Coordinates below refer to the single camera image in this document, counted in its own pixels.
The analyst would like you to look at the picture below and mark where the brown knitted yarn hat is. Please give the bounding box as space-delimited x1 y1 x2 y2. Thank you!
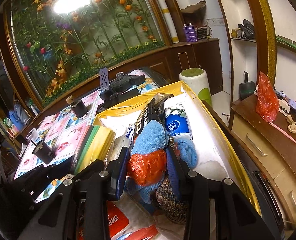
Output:
150 177 188 224

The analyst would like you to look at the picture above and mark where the red white tissue pack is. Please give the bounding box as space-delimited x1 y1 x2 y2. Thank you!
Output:
77 200 131 240

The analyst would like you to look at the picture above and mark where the blue white tissue pack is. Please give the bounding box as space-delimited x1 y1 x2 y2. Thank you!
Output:
165 103 192 140

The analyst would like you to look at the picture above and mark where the black snack bag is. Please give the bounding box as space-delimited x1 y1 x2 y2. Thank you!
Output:
133 93 174 141

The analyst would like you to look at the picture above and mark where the white face tissue pack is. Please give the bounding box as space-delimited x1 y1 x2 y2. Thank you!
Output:
108 135 131 161

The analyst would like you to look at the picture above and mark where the blue knitted cloth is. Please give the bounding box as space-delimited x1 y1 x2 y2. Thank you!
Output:
175 138 198 170

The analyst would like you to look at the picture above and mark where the rainbow coloured paper pack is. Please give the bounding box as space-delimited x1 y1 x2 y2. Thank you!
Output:
70 125 115 175

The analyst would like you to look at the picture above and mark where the yellow cardboard box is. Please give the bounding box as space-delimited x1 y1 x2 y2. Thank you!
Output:
93 80 263 240

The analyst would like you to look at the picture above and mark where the black smartphone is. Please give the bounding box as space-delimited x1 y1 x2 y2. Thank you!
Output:
96 88 140 114

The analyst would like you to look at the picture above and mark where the black jar with cork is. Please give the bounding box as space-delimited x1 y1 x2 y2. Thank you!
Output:
66 95 88 119

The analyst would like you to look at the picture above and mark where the black grinder jar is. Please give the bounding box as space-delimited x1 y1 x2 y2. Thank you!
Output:
31 140 55 164

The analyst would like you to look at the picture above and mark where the clear plastic cup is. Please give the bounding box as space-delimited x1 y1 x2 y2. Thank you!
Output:
26 127 40 145

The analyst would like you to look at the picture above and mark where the purple phone stand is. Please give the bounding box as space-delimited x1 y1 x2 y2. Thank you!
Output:
99 67 109 90

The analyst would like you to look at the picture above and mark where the wooden drawer cabinet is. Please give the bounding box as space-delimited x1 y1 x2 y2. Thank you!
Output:
229 95 296 229

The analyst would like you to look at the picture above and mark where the white green stool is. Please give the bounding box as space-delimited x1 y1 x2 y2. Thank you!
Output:
179 68 212 106

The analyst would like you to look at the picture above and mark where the black dustpan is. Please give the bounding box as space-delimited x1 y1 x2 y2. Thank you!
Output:
239 72 256 100

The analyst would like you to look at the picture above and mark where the red plastic bag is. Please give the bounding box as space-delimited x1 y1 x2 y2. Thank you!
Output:
256 72 279 122

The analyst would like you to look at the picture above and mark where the purple bottles pair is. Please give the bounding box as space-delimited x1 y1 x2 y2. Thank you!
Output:
183 23 197 42

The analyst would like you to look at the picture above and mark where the flower aquarium display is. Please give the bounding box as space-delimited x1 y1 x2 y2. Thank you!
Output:
4 0 165 106

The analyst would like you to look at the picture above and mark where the white yellow rolled poster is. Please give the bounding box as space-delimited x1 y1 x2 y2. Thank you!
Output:
157 0 179 43

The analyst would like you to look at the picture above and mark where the black camera gear pile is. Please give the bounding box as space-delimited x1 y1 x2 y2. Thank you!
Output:
100 75 146 101

